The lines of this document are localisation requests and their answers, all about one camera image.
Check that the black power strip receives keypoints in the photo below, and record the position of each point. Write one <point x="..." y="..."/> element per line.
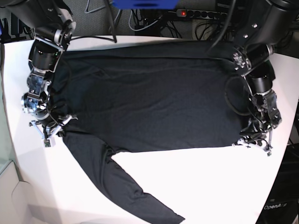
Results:
<point x="199" y="14"/>

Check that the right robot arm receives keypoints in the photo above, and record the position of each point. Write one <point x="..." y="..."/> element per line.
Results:
<point x="53" y="26"/>

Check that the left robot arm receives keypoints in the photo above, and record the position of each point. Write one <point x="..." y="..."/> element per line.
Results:
<point x="261" y="27"/>

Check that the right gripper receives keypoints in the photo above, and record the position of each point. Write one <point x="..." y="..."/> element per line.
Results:
<point x="49" y="125"/>

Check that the black OpenArm case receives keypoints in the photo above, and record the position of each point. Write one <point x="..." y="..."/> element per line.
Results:
<point x="282" y="205"/>

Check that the black long-sleeve T-shirt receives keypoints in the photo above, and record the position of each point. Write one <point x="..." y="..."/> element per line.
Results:
<point x="145" y="99"/>

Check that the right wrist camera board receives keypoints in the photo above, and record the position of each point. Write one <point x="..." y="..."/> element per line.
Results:
<point x="48" y="143"/>

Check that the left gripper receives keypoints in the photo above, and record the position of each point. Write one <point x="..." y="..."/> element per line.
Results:
<point x="256" y="141"/>

